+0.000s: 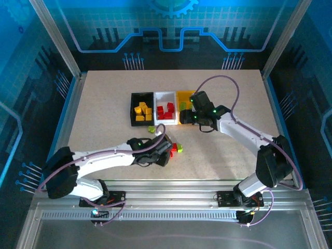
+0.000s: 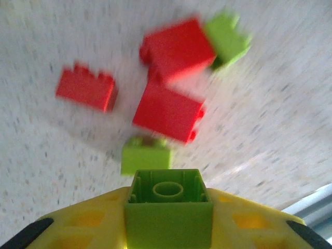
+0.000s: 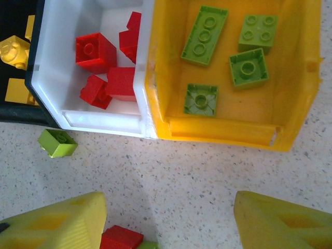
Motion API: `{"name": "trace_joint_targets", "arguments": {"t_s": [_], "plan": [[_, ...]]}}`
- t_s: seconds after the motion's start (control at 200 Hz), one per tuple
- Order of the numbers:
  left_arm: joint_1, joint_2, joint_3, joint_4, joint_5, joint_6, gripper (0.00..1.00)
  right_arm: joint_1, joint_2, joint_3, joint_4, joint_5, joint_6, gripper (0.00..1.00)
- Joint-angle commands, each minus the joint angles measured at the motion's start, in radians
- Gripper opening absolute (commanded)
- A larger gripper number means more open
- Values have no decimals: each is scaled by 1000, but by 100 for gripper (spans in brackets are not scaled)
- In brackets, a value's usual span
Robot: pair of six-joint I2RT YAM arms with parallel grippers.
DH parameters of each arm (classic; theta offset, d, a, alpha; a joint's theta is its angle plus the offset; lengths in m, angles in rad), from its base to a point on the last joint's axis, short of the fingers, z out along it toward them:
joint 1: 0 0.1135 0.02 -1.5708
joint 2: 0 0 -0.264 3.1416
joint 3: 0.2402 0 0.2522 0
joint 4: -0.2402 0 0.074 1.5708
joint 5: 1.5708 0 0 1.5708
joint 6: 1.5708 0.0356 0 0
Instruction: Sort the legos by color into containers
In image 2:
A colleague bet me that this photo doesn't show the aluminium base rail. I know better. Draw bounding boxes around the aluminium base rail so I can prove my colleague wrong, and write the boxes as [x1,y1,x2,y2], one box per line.
[281,183,332,237]

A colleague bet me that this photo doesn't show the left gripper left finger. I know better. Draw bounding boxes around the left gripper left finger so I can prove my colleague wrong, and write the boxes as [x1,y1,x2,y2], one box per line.
[0,188,128,249]

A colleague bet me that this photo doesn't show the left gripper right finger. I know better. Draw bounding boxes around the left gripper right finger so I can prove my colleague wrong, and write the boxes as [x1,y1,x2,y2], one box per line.
[207,188,332,249]

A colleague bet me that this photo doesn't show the red lego brick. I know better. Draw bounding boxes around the red lego brick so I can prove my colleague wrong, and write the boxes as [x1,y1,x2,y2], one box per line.
[132,81,207,145]
[55,62,117,113]
[139,17,217,82]

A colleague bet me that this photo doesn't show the green lego brick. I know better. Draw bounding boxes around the green lego brick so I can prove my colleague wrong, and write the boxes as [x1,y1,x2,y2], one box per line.
[120,137,174,176]
[123,169,214,249]
[203,11,253,70]

